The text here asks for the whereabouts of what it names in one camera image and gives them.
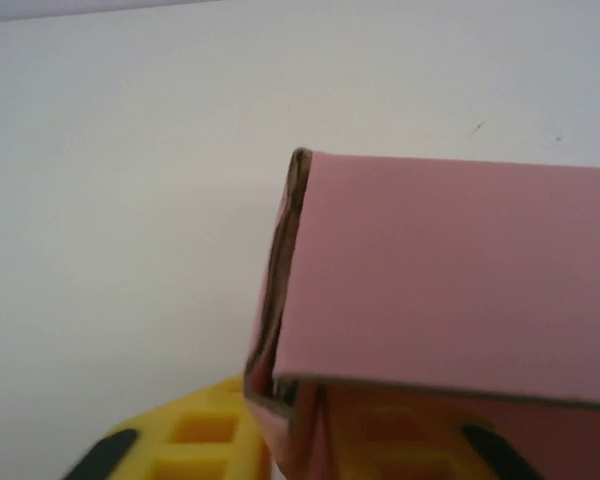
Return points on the pink paper box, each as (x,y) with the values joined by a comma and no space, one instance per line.
(430,275)

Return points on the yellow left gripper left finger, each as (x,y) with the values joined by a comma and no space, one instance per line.
(200,430)

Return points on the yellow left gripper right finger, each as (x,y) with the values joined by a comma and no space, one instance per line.
(405,445)

